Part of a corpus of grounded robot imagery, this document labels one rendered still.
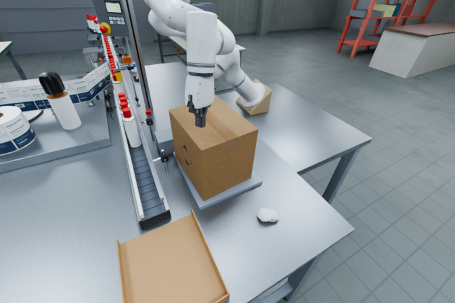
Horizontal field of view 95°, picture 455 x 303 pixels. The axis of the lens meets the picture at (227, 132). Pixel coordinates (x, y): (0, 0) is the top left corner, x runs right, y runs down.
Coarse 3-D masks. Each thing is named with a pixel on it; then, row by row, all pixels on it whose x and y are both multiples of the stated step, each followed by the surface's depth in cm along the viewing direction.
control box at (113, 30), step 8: (96, 0) 105; (112, 0) 104; (120, 0) 104; (96, 8) 107; (104, 8) 107; (104, 16) 109; (120, 16) 108; (104, 24) 111; (112, 24) 111; (136, 24) 118; (112, 32) 113; (120, 32) 113; (128, 32) 112
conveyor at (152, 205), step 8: (128, 144) 104; (136, 152) 100; (144, 152) 100; (136, 160) 96; (144, 160) 96; (136, 168) 92; (144, 168) 92; (136, 176) 88; (144, 176) 88; (152, 176) 89; (144, 184) 85; (152, 184) 85; (144, 192) 82; (152, 192) 82; (144, 200) 79; (152, 200) 79; (144, 208) 76; (152, 208) 76; (160, 208) 76; (144, 216) 73; (152, 216) 74
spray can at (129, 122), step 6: (126, 108) 93; (126, 114) 92; (126, 120) 93; (132, 120) 94; (126, 126) 95; (132, 126) 95; (132, 132) 97; (138, 132) 100; (132, 138) 98; (138, 138) 101; (132, 144) 101; (138, 144) 102
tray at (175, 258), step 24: (192, 216) 79; (144, 240) 71; (168, 240) 72; (192, 240) 72; (120, 264) 62; (144, 264) 65; (168, 264) 66; (192, 264) 66; (216, 264) 63; (144, 288) 60; (168, 288) 61; (192, 288) 61; (216, 288) 61
